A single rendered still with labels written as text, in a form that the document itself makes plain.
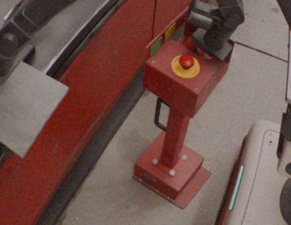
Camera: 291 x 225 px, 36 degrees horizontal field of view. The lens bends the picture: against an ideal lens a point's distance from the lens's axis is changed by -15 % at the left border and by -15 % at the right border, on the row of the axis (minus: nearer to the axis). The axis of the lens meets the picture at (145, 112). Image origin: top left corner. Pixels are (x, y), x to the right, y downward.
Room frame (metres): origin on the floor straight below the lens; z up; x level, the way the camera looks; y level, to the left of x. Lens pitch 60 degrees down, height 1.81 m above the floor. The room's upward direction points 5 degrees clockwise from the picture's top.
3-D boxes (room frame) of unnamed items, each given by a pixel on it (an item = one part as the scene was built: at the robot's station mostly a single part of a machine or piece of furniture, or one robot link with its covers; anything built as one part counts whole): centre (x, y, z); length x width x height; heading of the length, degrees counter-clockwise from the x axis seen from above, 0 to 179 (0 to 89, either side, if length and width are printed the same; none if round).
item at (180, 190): (0.76, -0.13, 0.06); 0.25 x 0.20 x 0.12; 59
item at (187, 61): (0.73, -0.09, 0.79); 0.04 x 0.04 x 0.04
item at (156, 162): (0.77, -0.10, 0.13); 0.10 x 0.10 x 0.01; 59
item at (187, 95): (0.77, -0.10, 0.75); 0.20 x 0.16 x 0.18; 149
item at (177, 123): (0.77, -0.10, 0.39); 0.05 x 0.05 x 0.54; 59
